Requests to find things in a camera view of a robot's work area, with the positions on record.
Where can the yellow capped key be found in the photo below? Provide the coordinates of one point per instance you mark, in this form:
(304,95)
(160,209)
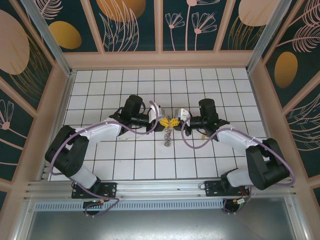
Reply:
(203,136)

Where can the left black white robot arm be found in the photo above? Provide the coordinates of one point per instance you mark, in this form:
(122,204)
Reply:
(67,160)

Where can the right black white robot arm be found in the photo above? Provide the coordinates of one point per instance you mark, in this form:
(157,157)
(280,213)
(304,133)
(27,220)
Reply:
(270,172)

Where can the yellow power connector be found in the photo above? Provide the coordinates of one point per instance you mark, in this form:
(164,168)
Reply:
(102,201)
(234,201)

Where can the grey metal sheet panel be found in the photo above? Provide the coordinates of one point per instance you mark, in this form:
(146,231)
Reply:
(160,225)

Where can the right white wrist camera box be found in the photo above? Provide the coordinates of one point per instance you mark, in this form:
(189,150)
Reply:
(183,113)

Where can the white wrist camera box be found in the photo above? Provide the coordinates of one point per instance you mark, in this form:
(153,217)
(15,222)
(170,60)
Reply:
(183,113)
(153,113)

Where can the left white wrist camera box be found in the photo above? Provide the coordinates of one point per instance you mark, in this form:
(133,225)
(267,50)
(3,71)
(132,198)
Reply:
(153,113)

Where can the aluminium table edge rail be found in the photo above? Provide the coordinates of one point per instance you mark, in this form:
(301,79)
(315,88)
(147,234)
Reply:
(258,100)
(65,100)

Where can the aluminium mounting rail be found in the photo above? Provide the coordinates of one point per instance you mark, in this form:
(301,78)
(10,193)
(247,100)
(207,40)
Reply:
(160,190)

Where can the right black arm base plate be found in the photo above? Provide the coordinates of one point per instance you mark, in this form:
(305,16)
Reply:
(212,188)

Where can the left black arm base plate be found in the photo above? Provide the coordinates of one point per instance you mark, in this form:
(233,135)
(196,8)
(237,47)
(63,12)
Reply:
(110,188)

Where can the aluminium frame post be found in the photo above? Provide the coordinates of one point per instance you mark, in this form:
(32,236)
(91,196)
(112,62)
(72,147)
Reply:
(270,27)
(47,32)

